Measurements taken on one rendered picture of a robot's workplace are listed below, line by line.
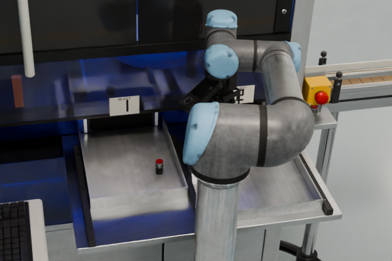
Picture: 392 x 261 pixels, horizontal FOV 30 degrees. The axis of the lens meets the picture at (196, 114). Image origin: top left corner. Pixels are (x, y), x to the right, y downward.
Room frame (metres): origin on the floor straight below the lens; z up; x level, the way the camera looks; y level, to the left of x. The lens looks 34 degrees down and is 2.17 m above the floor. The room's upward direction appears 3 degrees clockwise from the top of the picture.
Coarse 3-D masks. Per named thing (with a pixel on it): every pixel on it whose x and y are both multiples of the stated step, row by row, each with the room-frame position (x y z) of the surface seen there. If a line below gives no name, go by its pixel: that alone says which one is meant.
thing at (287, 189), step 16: (256, 176) 1.60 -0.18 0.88; (272, 176) 1.60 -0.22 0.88; (288, 176) 1.61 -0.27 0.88; (304, 176) 1.60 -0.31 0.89; (240, 192) 1.53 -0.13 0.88; (256, 192) 1.53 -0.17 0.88; (272, 192) 1.53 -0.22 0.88; (288, 192) 1.54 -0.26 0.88; (304, 192) 1.54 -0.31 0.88; (240, 208) 1.46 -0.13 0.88; (256, 208) 1.43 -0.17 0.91; (272, 208) 1.44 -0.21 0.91; (288, 208) 1.45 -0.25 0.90; (304, 208) 1.46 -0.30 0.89; (320, 208) 1.47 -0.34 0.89
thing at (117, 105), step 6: (132, 96) 1.72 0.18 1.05; (138, 96) 1.73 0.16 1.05; (114, 102) 1.71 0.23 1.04; (120, 102) 1.71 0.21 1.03; (132, 102) 1.72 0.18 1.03; (138, 102) 1.73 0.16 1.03; (114, 108) 1.71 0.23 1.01; (120, 108) 1.71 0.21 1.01; (126, 108) 1.72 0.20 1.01; (132, 108) 1.72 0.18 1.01; (138, 108) 1.73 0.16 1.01; (114, 114) 1.71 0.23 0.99; (120, 114) 1.71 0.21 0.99; (126, 114) 1.72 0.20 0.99
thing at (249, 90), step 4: (240, 88) 1.80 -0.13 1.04; (244, 88) 1.80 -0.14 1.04; (248, 88) 1.81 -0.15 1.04; (252, 88) 1.81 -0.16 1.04; (240, 92) 1.80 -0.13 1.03; (244, 92) 1.81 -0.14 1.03; (248, 92) 1.81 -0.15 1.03; (252, 92) 1.81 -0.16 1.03; (240, 96) 1.80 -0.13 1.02; (244, 96) 1.81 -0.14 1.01; (248, 96) 1.81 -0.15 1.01; (252, 96) 1.81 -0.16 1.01; (244, 100) 1.81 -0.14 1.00; (248, 100) 1.81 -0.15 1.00; (252, 100) 1.81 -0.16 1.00
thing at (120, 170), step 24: (96, 144) 1.71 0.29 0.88; (120, 144) 1.72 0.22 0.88; (144, 144) 1.72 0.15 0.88; (168, 144) 1.73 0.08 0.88; (96, 168) 1.60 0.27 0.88; (120, 168) 1.60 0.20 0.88; (144, 168) 1.61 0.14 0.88; (168, 168) 1.61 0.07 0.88; (96, 192) 1.50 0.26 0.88; (120, 192) 1.50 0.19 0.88; (144, 192) 1.47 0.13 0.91; (168, 192) 1.48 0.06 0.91
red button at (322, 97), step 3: (318, 93) 1.84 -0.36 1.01; (321, 93) 1.84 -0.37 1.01; (324, 93) 1.84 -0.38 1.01; (315, 96) 1.85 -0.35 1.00; (318, 96) 1.83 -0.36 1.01; (321, 96) 1.83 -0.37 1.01; (324, 96) 1.83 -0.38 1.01; (327, 96) 1.84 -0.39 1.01; (315, 99) 1.84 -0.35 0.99; (318, 99) 1.83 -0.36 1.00; (321, 99) 1.83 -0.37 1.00; (324, 99) 1.83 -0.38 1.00; (327, 99) 1.84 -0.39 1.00; (318, 102) 1.83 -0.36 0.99; (321, 102) 1.83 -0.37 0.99; (324, 102) 1.83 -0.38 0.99
